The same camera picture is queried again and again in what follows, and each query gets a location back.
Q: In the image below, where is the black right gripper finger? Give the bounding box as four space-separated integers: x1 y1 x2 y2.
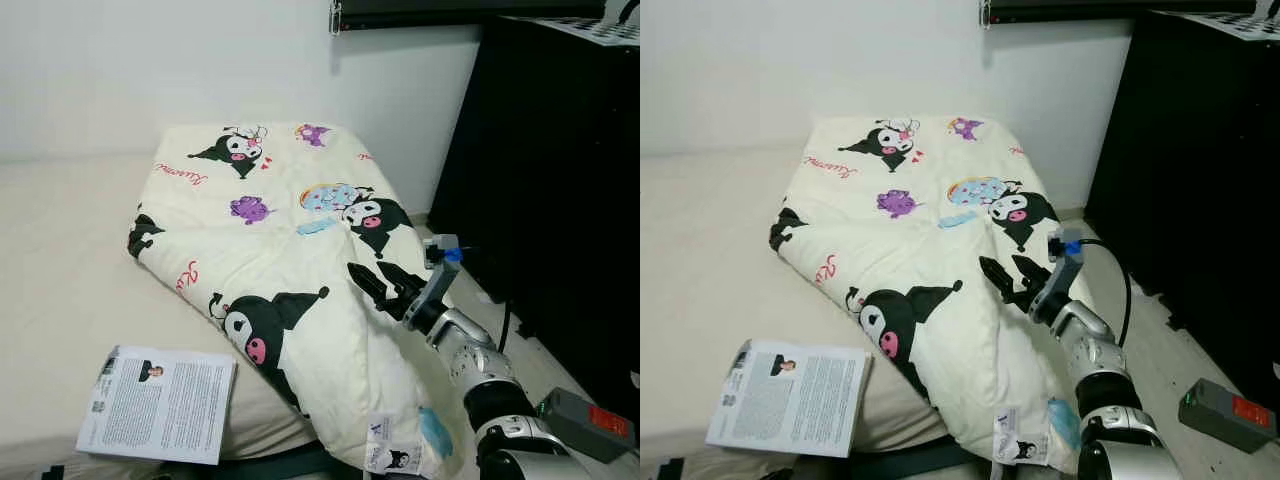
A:
1010 255 1049 289
348 263 393 311
376 262 423 297
979 256 1019 303

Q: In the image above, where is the cream cartoon print blanket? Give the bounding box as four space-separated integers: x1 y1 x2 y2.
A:
127 122 471 479
768 115 1086 476

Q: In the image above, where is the black cabinet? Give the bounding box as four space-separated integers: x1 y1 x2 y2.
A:
1085 10 1280 401
430 15 641 421

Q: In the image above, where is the grey box with red label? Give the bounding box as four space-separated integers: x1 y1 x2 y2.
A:
537 388 636 463
1178 378 1279 453

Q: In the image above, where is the white printed book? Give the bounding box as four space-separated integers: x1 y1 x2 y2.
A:
706 338 871 459
77 345 238 466

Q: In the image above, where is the beige bed mattress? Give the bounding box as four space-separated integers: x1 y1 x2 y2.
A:
640 148 961 466
0 150 331 471

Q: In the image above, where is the white perforated board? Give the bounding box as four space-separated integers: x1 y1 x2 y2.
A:
500 15 641 46
1150 10 1280 41

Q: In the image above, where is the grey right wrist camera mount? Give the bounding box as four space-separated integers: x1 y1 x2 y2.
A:
1040 228 1087 323
420 234 467 326

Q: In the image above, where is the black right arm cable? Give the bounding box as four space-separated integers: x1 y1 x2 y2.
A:
1075 238 1133 351
460 245 513 351

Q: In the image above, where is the black wall shelf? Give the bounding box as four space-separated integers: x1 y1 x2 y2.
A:
980 0 1261 26
330 0 611 33

